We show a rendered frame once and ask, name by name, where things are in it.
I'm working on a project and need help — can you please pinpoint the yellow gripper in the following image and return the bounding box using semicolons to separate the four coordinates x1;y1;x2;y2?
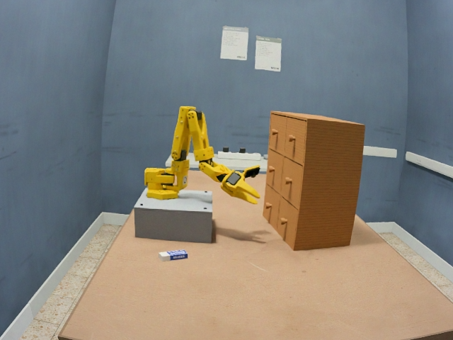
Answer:
220;165;260;204

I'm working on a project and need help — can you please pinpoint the brown chest of drawers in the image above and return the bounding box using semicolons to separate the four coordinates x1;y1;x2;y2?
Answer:
263;111;365;251

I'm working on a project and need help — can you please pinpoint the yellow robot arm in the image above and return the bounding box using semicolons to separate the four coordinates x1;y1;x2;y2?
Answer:
147;106;231;200

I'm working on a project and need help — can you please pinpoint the blue and white eraser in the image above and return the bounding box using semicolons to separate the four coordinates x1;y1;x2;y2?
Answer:
159;250;188;261

